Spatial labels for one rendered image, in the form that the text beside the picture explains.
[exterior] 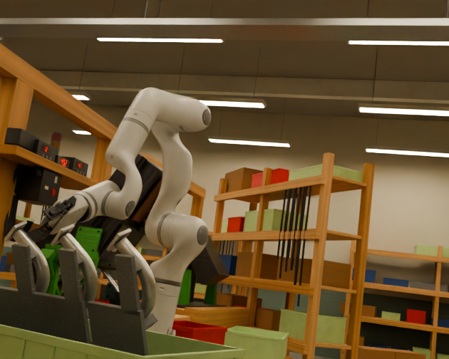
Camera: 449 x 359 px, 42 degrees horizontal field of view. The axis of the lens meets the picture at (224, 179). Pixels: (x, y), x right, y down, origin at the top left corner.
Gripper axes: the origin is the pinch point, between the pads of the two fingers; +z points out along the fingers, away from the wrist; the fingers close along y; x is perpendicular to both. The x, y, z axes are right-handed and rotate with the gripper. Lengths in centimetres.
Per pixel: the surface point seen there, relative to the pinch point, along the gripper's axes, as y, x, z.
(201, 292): -559, 48, -811
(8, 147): -48, -54, -68
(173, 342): -0.2, 44.4, -8.1
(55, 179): -66, -42, -98
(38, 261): 0.1, 7.9, 8.5
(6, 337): -3.8, 18.2, 26.1
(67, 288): 7.1, 18.8, 14.6
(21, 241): 0.4, 1.6, 8.6
